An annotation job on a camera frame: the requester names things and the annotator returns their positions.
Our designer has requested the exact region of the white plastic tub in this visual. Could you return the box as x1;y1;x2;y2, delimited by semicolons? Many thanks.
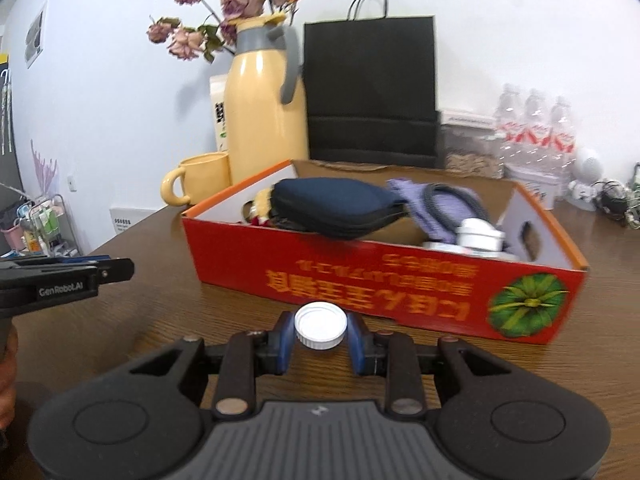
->
504;162;571;211

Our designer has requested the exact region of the black paper bag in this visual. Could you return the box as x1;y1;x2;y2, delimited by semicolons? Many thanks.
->
302;0;441;168

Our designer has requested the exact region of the purple wall sticker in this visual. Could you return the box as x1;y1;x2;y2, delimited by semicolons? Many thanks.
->
29;139;61;196

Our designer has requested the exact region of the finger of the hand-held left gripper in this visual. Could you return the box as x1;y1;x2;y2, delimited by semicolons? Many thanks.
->
50;256;113;267
95;258;135;286

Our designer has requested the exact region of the yellow thermos jug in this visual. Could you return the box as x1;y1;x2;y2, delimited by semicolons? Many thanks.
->
223;14;310;186

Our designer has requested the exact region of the dried rose bouquet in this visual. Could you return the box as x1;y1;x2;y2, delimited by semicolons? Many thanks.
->
146;0;306;63

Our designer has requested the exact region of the clear container with white lid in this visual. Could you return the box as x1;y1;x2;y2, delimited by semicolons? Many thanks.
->
437;107;506;179

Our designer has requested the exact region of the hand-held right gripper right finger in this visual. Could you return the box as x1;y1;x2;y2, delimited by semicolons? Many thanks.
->
347;312;516;418

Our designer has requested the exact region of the person's left hand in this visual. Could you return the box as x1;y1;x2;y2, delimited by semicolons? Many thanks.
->
0;330;20;431

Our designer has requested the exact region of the red cardboard box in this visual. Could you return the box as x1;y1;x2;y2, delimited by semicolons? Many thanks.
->
181;159;590;346

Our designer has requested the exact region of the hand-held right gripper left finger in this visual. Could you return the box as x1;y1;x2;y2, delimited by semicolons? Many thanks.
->
129;310;298;418

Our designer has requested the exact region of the white round camera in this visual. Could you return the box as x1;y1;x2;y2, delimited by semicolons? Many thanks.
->
567;146;607;212

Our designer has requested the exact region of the purple cloth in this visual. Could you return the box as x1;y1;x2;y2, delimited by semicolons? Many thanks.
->
386;177;488;243

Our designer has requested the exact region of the beige plush toy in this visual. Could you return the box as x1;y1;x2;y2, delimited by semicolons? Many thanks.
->
242;187;278;226

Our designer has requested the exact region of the clear water bottle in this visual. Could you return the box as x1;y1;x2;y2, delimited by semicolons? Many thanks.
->
522;89;553;166
547;96;578;171
495;84;526;161

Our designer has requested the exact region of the dark wall board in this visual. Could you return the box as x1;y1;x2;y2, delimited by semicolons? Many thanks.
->
0;52;23;256

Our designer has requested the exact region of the wire rack with bottles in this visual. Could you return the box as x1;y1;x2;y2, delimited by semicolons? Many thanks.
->
0;195;83;261

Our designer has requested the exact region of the yellow mug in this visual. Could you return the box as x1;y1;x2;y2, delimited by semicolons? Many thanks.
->
160;151;232;207

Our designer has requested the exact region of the white milk carton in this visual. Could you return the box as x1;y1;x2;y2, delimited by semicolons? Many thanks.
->
209;74;232;153

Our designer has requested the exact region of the white bottle cap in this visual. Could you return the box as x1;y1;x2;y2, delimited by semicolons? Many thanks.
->
294;302;347;351

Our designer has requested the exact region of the tangle of cables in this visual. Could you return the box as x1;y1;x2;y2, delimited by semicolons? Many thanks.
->
595;162;640;231

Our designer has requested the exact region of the navy zip pouch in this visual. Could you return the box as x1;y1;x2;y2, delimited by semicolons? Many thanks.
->
270;177;411;241

